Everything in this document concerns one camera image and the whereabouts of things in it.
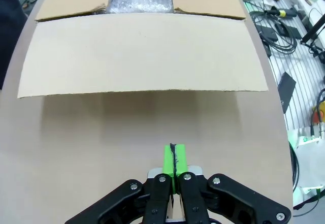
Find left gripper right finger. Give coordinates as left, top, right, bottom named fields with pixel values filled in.
left=174, top=144, right=293, bottom=224

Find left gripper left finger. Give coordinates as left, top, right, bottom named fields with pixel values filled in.
left=64, top=144, right=176, bottom=224

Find large brown cardboard box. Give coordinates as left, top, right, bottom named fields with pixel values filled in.
left=17, top=0, right=269, bottom=99

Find black flat plate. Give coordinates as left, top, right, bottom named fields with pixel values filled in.
left=278, top=71, right=297, bottom=113

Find yellow emergency stop button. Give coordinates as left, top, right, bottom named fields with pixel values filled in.
left=311, top=104, right=325, bottom=126

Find aluminium profile bench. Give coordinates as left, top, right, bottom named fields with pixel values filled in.
left=233, top=0, right=325, bottom=224

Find black power adapter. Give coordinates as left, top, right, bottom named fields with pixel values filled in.
left=255, top=24, right=280, bottom=42

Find person in navy shirt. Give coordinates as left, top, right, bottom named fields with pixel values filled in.
left=0, top=0, right=28, bottom=90

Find black coiled cable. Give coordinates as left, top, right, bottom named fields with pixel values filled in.
left=250, top=2, right=300, bottom=55

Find black stand frame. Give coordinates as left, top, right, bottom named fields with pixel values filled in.
left=300, top=4, right=325, bottom=65

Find black handle tool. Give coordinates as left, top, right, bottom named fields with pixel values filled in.
left=264, top=7, right=297, bottom=19

